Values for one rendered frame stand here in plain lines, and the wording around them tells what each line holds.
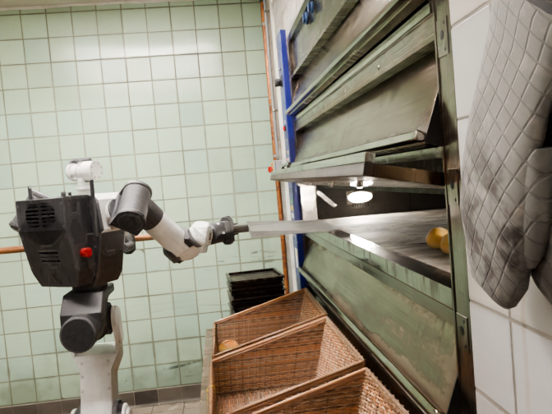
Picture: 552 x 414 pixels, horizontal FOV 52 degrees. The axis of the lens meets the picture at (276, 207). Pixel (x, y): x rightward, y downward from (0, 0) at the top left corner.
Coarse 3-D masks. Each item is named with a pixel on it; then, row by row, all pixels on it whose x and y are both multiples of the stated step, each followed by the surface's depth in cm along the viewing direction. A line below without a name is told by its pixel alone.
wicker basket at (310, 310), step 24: (240, 312) 275; (264, 312) 276; (288, 312) 278; (312, 312) 249; (216, 336) 267; (240, 336) 276; (264, 336) 222; (264, 360) 223; (216, 384) 221; (288, 384) 224
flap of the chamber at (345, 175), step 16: (272, 176) 269; (288, 176) 206; (304, 176) 168; (320, 176) 141; (336, 176) 123; (352, 176) 108; (368, 176) 101; (384, 176) 101; (400, 176) 101; (416, 176) 101; (432, 176) 102
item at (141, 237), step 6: (144, 234) 244; (138, 240) 243; (144, 240) 244; (150, 240) 244; (12, 246) 239; (18, 246) 239; (0, 252) 238; (6, 252) 239; (12, 252) 239; (18, 252) 240
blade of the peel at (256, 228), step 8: (248, 224) 253; (256, 224) 276; (264, 224) 276; (272, 224) 272; (280, 224) 268; (288, 224) 264; (296, 224) 261; (304, 224) 257; (312, 224) 254; (320, 224) 250; (328, 224) 247; (256, 232) 221; (264, 232) 222; (272, 232) 222; (280, 232) 222; (288, 232) 222; (296, 232) 223; (304, 232) 223
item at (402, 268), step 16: (336, 240) 203; (352, 240) 186; (368, 256) 160; (384, 256) 146; (400, 256) 144; (384, 272) 145; (400, 272) 132; (416, 272) 121; (432, 272) 119; (416, 288) 121; (432, 288) 112; (448, 288) 104; (448, 304) 104
